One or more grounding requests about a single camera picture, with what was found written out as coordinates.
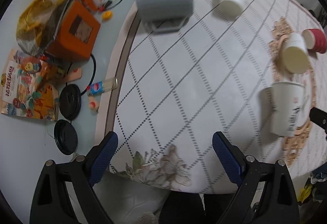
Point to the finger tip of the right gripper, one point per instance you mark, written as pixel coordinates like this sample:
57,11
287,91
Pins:
318,117

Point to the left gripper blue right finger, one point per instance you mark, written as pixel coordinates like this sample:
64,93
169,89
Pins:
231,158

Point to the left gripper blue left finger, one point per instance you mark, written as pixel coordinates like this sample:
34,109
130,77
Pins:
100,157

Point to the red ribbed paper cup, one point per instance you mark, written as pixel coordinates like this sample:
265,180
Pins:
315,40

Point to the black round lid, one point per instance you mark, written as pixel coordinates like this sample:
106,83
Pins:
70,101
65,137

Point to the small pepsi bottle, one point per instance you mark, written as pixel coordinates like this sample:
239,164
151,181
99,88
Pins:
102,86

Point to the patterned white tablecloth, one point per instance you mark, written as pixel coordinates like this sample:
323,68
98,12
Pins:
175,90

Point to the colourful snack packet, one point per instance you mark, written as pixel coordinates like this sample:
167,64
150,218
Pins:
28,87

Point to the orange box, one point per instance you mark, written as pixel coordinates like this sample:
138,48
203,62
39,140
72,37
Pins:
77,34

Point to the small yellow toy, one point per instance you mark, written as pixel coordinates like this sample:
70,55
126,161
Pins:
107,15

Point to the yellow foil bag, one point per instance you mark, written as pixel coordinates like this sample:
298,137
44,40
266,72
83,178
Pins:
36,25

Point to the grey ribbed mug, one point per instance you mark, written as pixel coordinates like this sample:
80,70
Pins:
163,16

